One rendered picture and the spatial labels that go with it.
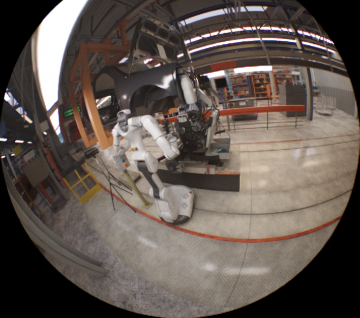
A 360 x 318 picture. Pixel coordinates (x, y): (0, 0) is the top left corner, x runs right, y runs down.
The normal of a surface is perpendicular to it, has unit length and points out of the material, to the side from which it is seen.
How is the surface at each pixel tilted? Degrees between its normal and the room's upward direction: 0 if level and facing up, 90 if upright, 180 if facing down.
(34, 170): 90
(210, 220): 0
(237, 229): 0
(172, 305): 0
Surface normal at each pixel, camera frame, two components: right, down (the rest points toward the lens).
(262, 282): -0.25, -0.91
